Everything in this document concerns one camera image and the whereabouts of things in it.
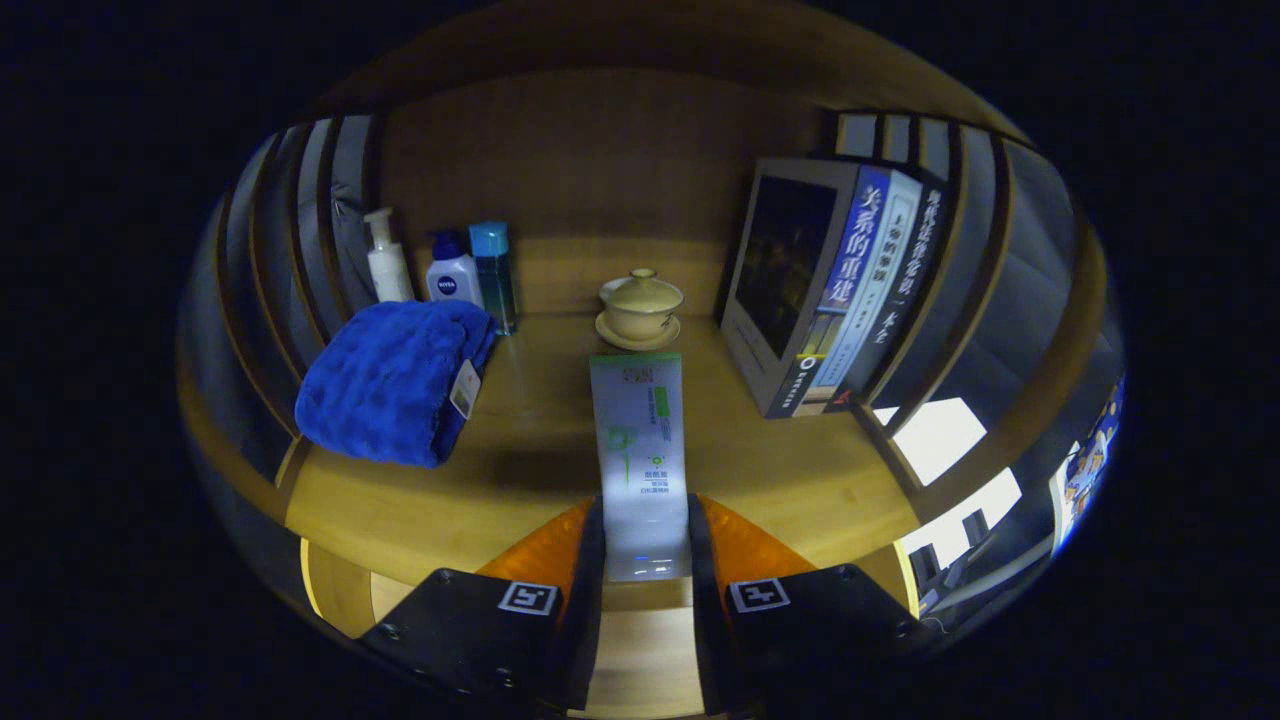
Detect colourful printed paper bag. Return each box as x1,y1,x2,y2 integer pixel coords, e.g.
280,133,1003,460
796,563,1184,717
1048,375,1128,556

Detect white pump bottle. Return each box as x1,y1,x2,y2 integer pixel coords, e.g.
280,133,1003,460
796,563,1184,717
362,207,416,304

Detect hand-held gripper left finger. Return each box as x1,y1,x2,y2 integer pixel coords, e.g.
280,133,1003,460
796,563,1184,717
355,495,608,713

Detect beige lidded tea cup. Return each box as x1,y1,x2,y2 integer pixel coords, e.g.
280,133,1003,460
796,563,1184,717
599,268,685,341

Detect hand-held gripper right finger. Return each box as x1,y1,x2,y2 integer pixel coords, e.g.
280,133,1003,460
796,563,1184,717
686,493,941,716

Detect beige saucer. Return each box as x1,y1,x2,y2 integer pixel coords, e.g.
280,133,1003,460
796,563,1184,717
595,312,683,352

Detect white and green tube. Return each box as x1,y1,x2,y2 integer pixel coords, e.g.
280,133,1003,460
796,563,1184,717
588,352,693,583

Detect thick book with blue spine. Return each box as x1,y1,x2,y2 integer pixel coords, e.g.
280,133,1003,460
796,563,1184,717
720,157,893,419

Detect wooden cabinet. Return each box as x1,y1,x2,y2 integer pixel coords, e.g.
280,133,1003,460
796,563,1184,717
175,0,1126,641

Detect wooden countertop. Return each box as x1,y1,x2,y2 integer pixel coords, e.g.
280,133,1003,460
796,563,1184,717
285,310,921,586

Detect wooden drawer with black knob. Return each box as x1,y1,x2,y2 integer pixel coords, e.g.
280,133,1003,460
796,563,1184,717
300,535,921,719

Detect book with black spine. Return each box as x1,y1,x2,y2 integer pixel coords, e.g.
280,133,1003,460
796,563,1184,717
825,180,951,413

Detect teal transparent bottle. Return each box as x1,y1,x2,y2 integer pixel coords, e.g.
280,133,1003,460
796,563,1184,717
468,221,519,336

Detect blue folded towel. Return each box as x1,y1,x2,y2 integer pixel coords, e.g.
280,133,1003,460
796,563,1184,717
294,300,498,469

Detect book with pale spine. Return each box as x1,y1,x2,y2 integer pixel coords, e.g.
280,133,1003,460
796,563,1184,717
800,170,926,416

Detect white bottle with blue cap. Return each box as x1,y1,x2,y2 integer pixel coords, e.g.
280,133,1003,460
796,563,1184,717
425,230,485,309

